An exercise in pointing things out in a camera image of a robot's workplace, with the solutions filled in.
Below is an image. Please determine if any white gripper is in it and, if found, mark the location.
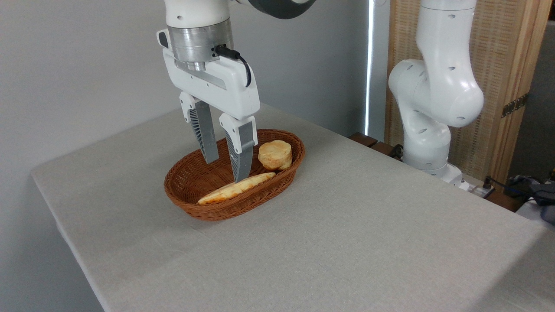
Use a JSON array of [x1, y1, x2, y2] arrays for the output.
[[163, 48, 261, 184]]

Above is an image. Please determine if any round bread roll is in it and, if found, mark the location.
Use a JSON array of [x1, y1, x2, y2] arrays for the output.
[[258, 140, 293, 171]]

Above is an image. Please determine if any long flat bread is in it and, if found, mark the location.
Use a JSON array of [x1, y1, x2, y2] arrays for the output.
[[197, 172, 277, 205]]

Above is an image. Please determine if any brown wicker oval basket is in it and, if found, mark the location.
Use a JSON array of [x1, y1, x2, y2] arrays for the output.
[[163, 129, 306, 222]]

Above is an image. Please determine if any dark brown wooden block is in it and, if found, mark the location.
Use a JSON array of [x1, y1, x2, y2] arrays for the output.
[[349, 132, 378, 148], [485, 191, 526, 213], [371, 142, 398, 159]]

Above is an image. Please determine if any grey linen tablecloth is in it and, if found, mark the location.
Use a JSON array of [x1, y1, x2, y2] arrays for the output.
[[30, 102, 555, 312]]

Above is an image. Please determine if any white power strip with plug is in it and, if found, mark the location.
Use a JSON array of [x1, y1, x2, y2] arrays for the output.
[[470, 177, 496, 198]]

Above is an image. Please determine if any wooden rattan folding screen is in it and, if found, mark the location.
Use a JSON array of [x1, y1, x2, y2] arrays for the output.
[[385, 0, 553, 187]]

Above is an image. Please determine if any dark metal screen hinge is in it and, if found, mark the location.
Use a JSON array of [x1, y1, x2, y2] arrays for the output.
[[502, 93, 529, 118]]

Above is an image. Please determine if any dark blue grey bag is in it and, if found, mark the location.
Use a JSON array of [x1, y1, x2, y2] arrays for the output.
[[504, 175, 555, 226]]

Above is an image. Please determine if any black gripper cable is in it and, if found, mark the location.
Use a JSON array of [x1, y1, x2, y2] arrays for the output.
[[215, 45, 252, 88]]

